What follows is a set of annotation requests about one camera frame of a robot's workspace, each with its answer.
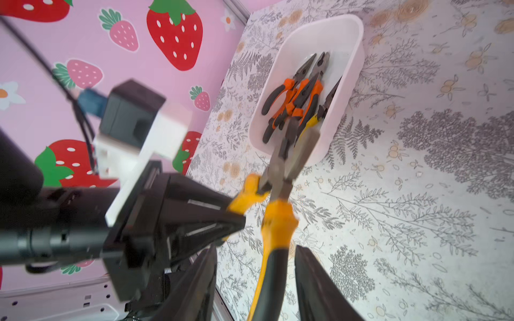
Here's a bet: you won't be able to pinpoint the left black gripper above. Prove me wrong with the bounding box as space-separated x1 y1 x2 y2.
101 160 246 320

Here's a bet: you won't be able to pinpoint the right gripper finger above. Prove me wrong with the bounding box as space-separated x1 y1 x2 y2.
294 246 363 321

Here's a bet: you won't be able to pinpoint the yellow black diagonal pliers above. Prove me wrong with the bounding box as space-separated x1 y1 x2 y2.
228 128 320 320

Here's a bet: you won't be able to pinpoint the orange black long-nose pliers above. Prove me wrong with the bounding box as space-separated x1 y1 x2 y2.
260 53 318 144

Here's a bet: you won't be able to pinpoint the white plastic storage box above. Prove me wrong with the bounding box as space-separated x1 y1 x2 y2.
248 14 365 166

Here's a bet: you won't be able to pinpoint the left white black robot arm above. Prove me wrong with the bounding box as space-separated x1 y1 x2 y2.
1 134 246 301

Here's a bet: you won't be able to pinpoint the yellow grey needle-nose pliers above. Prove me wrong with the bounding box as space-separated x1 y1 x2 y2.
297 78 341 140

